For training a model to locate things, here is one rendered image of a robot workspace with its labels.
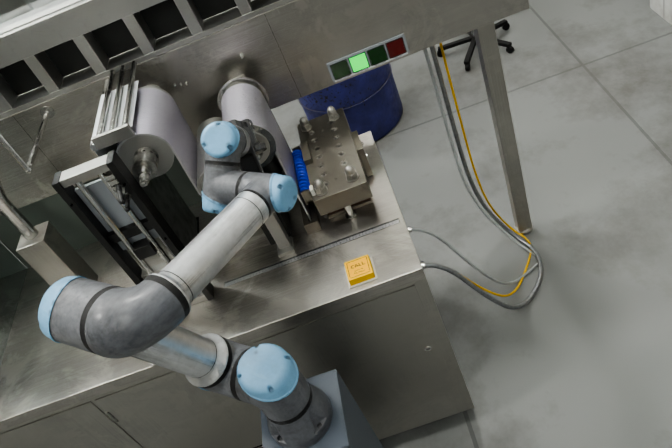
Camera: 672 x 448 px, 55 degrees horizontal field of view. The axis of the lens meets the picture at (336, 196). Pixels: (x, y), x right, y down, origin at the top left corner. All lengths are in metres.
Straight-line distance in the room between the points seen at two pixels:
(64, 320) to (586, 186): 2.43
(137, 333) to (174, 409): 1.02
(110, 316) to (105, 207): 0.67
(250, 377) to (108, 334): 0.39
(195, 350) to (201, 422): 0.81
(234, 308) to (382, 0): 0.97
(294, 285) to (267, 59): 0.67
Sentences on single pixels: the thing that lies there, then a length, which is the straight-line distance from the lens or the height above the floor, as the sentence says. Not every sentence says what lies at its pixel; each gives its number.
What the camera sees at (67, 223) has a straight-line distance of 2.35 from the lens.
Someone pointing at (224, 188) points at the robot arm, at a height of 1.42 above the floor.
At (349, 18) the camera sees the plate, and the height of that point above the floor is 1.33.
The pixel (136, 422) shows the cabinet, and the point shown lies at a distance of 2.14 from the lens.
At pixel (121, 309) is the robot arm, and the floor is 1.51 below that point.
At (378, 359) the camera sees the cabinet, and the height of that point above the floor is 0.55.
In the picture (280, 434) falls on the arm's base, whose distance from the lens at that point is 1.51.
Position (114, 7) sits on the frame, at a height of 1.61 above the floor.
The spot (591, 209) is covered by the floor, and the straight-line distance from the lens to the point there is 3.00.
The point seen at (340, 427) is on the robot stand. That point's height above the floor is 0.90.
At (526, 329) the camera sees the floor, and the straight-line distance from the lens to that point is 2.64.
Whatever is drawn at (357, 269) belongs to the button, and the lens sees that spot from 1.73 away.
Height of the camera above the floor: 2.18
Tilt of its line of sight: 40 degrees down
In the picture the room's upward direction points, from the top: 25 degrees counter-clockwise
